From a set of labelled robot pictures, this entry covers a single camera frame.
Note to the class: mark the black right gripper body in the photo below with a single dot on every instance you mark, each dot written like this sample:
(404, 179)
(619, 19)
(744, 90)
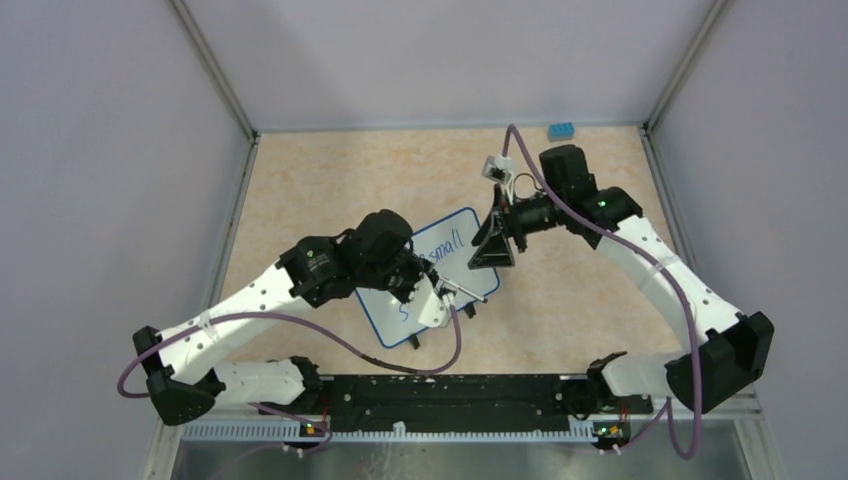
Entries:
(512, 219)

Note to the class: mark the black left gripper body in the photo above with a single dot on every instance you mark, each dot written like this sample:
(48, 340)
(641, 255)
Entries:
(406, 274)

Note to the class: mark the blue white marker pen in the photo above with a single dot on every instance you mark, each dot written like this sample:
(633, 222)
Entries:
(459, 289)

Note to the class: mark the blue framed whiteboard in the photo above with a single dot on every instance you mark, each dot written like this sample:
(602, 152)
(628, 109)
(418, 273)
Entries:
(447, 244)

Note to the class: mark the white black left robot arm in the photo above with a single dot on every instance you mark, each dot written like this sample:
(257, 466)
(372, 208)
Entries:
(186, 366)

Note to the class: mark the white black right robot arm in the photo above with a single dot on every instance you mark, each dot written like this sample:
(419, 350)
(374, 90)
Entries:
(724, 349)

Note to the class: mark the black whiteboard foot clip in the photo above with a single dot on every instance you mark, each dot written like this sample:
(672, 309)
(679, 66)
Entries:
(414, 341)
(470, 310)

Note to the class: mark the blue toy brick block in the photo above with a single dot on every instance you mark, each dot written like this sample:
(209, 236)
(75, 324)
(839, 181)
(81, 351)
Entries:
(561, 132)

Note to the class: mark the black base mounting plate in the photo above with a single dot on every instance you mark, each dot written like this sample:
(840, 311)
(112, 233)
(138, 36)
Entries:
(470, 403)

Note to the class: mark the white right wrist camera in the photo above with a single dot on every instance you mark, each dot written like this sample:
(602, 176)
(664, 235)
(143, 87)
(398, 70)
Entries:
(499, 169)

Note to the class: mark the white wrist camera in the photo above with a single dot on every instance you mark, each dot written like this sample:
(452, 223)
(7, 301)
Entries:
(430, 306)
(499, 169)

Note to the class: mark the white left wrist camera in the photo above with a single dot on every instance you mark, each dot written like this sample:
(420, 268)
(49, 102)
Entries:
(430, 306)

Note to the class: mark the white cable duct rail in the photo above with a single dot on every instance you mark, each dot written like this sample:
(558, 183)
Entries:
(290, 431)

